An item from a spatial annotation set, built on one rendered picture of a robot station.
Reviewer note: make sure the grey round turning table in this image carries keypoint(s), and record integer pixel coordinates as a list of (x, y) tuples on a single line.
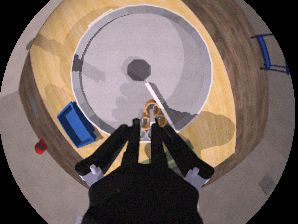
[(136, 46)]

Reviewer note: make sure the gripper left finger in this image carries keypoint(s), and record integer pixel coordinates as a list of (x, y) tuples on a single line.
[(94, 167)]

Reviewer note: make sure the blue crate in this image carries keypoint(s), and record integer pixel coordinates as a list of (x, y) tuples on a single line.
[(80, 133)]

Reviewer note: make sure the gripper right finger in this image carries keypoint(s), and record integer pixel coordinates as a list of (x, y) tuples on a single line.
[(196, 171)]

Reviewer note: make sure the bronze bushing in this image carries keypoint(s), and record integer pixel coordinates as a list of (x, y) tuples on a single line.
[(156, 112), (145, 126), (163, 121)]

